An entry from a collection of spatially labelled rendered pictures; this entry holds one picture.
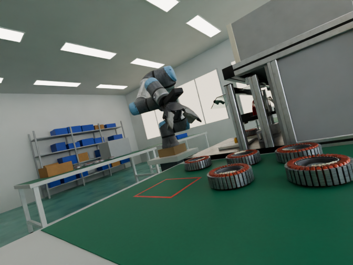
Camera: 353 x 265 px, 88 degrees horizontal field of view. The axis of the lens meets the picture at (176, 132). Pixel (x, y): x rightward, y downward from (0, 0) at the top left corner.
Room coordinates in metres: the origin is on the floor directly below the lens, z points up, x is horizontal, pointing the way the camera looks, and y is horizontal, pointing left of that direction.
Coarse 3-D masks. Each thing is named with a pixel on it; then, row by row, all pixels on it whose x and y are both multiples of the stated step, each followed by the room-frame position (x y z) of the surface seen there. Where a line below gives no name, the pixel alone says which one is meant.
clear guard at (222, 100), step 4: (268, 84) 1.11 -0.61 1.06; (244, 88) 1.03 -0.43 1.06; (248, 88) 1.07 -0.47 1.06; (220, 96) 1.12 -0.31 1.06; (224, 96) 1.15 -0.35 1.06; (216, 100) 1.15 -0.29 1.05; (220, 100) 1.20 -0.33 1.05; (224, 100) 1.25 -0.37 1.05; (216, 104) 1.19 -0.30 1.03; (220, 104) 1.24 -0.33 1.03; (224, 104) 1.29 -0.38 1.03; (212, 108) 1.18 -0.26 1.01
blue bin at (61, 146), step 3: (54, 144) 5.71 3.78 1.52; (57, 144) 5.71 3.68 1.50; (60, 144) 5.78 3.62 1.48; (63, 144) 5.84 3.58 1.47; (51, 147) 5.86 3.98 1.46; (54, 147) 5.75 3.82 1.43; (57, 147) 5.69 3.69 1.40; (60, 147) 5.76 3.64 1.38; (63, 147) 5.82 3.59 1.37; (51, 150) 5.90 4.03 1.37; (54, 150) 5.78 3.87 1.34; (57, 150) 5.67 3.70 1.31; (60, 150) 5.74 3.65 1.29
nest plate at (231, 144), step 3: (252, 138) 0.99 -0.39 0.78; (249, 141) 0.91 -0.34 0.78; (252, 141) 0.95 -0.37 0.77; (225, 144) 1.03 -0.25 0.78; (228, 144) 1.01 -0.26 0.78; (231, 144) 0.97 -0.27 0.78; (234, 144) 0.94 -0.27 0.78; (237, 144) 0.91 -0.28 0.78; (219, 147) 0.97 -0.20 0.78; (222, 147) 0.95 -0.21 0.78; (225, 147) 0.94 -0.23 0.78; (228, 147) 0.93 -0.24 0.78; (231, 147) 0.92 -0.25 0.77; (234, 147) 0.91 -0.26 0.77
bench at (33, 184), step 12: (120, 156) 3.56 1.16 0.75; (132, 156) 3.42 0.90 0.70; (84, 168) 2.72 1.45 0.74; (132, 168) 4.40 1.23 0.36; (156, 168) 3.90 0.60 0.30; (36, 180) 2.60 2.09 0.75; (48, 180) 2.35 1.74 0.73; (36, 192) 2.27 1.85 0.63; (24, 204) 2.75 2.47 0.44; (36, 204) 2.27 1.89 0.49
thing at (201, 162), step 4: (200, 156) 0.79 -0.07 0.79; (204, 156) 0.77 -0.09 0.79; (208, 156) 0.74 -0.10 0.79; (188, 160) 0.77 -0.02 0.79; (192, 160) 0.78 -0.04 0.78; (196, 160) 0.77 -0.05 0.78; (200, 160) 0.70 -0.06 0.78; (204, 160) 0.71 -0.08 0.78; (208, 160) 0.72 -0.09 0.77; (184, 164) 0.74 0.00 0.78; (188, 164) 0.72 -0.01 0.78; (192, 164) 0.71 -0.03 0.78; (196, 164) 0.70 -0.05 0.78; (200, 164) 0.71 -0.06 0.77; (204, 164) 0.70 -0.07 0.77; (208, 164) 0.71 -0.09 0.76; (188, 168) 0.72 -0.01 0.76; (192, 168) 0.71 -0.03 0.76; (196, 168) 0.70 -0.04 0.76; (200, 168) 0.70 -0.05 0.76
